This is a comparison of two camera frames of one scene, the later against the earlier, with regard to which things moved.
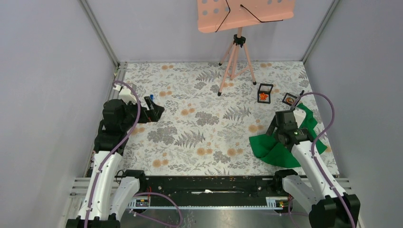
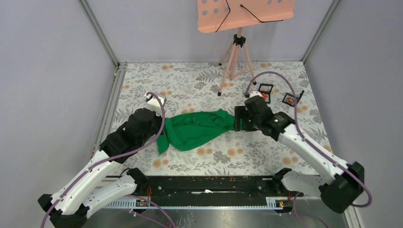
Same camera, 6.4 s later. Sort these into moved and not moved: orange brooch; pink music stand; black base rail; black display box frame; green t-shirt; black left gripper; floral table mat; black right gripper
Moved: black left gripper; black right gripper; green t-shirt
Not moved: black display box frame; orange brooch; pink music stand; floral table mat; black base rail
